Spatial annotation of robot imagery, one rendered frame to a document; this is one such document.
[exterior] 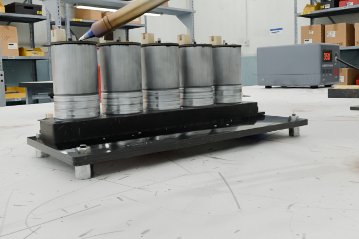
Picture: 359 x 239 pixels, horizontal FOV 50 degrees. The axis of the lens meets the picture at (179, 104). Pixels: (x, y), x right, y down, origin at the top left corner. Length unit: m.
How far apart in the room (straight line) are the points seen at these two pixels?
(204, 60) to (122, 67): 0.06
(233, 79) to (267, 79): 0.63
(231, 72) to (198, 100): 0.03
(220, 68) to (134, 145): 0.11
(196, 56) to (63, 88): 0.09
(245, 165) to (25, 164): 0.11
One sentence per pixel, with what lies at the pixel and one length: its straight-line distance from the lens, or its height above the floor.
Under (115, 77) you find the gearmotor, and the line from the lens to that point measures 0.22.
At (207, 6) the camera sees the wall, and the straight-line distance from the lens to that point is 6.45.
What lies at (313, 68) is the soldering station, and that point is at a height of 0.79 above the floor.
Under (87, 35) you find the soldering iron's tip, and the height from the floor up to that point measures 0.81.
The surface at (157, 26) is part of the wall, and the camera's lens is 6.13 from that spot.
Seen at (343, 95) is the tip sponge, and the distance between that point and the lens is 0.59.
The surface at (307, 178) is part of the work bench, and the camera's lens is 0.16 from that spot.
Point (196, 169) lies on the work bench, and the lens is 0.18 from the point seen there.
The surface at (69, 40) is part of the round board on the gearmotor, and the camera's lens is 0.21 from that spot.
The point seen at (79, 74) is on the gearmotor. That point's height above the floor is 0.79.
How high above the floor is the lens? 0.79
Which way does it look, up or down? 5 degrees down
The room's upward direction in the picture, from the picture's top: 2 degrees counter-clockwise
